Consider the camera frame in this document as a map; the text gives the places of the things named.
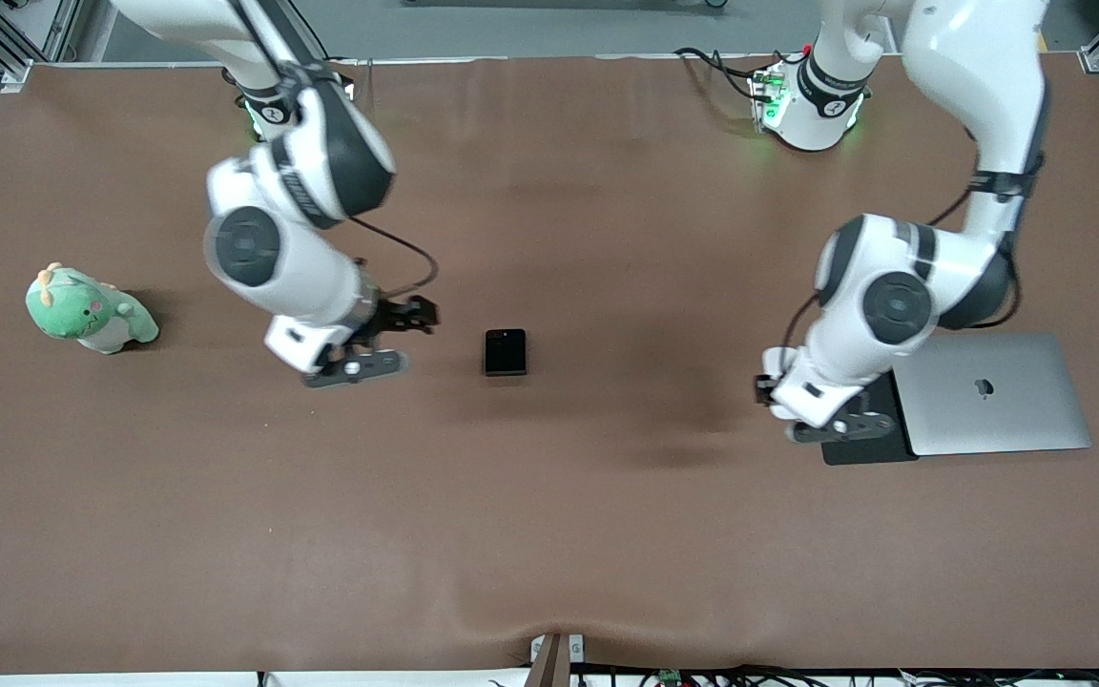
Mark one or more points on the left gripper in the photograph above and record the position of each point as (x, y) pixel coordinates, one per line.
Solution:
(761, 394)

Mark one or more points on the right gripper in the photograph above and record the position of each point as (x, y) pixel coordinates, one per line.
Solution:
(395, 316)

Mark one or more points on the black flip phone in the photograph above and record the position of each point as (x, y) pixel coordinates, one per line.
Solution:
(506, 352)

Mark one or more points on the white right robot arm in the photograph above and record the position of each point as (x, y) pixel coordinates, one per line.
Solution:
(254, 248)

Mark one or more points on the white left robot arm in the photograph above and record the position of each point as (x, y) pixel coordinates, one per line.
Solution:
(893, 305)

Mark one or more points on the black mouse pad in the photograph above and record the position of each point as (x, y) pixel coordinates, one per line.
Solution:
(869, 451)

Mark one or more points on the silver closed laptop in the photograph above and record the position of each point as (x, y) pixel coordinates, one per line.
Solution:
(998, 396)

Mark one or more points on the brown table cover mat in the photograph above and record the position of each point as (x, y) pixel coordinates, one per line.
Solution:
(549, 515)

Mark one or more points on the small green circuit board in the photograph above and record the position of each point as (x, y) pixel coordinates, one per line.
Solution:
(671, 677)

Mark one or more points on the green dinosaur plush toy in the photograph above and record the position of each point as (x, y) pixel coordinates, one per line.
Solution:
(82, 313)

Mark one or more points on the grey metal bracket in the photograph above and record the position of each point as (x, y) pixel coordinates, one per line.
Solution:
(576, 649)

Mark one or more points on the brown mounting post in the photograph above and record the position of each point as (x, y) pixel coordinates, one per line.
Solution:
(549, 663)

